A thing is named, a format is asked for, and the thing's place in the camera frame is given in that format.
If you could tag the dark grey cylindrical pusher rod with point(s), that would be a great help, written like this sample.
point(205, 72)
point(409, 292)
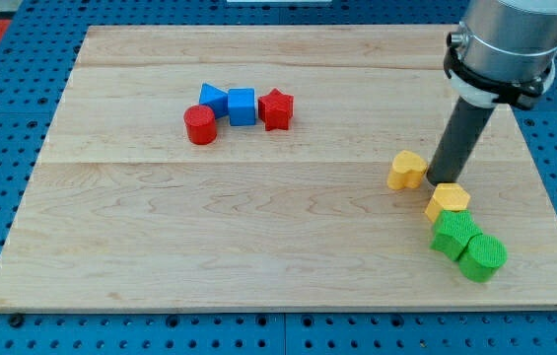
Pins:
point(462, 132)

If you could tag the yellow heart block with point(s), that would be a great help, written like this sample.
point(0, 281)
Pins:
point(406, 171)

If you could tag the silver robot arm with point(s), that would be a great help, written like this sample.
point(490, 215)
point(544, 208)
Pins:
point(501, 53)

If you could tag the yellow hexagon block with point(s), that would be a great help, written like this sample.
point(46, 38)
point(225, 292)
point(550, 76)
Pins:
point(446, 196)

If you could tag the green cylinder block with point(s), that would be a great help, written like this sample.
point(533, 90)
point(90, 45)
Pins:
point(483, 256)

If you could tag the red star block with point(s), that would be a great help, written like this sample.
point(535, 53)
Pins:
point(276, 110)

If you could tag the blue cube block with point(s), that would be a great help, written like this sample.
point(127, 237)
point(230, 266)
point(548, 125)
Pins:
point(241, 106)

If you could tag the blue triangle block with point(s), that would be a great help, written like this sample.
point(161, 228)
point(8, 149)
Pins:
point(214, 98)

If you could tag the red cylinder block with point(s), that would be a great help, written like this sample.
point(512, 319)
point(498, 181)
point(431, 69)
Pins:
point(200, 123)

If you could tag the light wooden board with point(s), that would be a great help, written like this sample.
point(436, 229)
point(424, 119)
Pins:
point(123, 214)

